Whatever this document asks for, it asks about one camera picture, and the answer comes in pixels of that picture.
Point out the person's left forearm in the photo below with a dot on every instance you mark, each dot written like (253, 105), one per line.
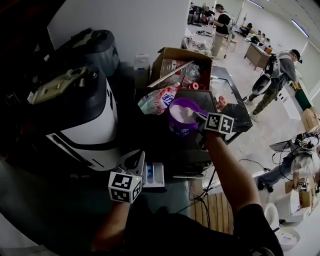
(110, 225)

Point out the white black cleaning machine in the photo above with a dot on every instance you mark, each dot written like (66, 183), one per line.
(87, 117)

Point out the white plastic spoon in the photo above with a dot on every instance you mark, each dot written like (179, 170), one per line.
(191, 113)

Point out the white plastic appliance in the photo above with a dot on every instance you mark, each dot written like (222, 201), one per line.
(141, 70)

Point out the red plastic reel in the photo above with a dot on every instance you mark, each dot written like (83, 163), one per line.
(195, 86)

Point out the closed cardboard box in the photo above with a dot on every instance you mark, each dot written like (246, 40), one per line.
(311, 120)

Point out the person's black clothing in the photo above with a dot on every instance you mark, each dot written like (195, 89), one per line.
(187, 237)

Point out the wooden slatted platform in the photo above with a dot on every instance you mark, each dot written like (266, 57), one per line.
(222, 212)

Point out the white powder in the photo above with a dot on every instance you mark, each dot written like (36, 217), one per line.
(180, 113)

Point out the ceiling light bar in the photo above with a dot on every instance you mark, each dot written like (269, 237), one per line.
(300, 27)

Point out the black sink cabinet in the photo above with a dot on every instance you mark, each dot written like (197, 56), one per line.
(237, 117)

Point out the white detergent drawer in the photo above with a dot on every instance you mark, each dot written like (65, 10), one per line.
(156, 175)

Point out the person's right forearm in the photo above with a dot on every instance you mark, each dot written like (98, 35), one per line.
(230, 175)

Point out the white toilet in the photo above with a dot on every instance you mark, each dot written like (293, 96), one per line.
(271, 215)

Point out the purple detergent tub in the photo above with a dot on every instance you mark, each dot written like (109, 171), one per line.
(182, 128)

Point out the black oval hanging device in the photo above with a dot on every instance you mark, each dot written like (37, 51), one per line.
(261, 85)

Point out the grey cleaning machine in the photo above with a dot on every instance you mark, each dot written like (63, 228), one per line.
(100, 50)

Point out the white work table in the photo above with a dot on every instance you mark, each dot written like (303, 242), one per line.
(195, 42)

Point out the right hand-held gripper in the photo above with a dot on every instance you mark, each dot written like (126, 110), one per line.
(220, 123)

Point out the black washing machine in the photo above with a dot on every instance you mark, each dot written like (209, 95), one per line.
(160, 140)

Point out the metal rod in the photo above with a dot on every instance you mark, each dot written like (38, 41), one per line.
(172, 73)

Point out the brown wooden desk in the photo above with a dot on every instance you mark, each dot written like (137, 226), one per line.
(256, 55)

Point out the pink white detergent pouch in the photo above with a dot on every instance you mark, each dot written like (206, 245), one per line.
(155, 102)

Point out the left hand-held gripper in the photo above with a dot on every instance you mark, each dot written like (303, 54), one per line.
(123, 186)

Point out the large open cardboard box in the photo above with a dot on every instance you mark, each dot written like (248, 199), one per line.
(157, 67)

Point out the small pink object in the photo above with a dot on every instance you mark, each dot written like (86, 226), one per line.
(222, 102)

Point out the white cabinet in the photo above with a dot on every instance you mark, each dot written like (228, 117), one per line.
(290, 102)

